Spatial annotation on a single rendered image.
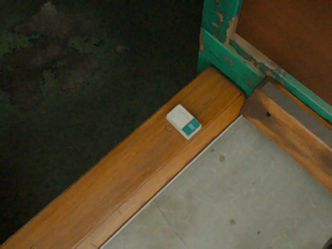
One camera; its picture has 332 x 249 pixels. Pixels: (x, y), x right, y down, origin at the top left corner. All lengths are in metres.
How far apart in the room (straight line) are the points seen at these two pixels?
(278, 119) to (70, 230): 0.40
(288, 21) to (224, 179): 0.29
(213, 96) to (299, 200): 0.25
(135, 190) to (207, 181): 0.14
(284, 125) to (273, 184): 0.13
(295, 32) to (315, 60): 0.05
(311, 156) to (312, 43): 0.18
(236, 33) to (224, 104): 0.14
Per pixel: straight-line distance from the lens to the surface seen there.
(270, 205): 0.60
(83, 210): 0.58
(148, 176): 0.56
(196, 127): 0.57
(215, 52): 0.62
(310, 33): 0.46
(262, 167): 0.61
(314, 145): 0.53
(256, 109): 0.54
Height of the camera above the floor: 1.31
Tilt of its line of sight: 69 degrees down
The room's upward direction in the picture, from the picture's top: 8 degrees counter-clockwise
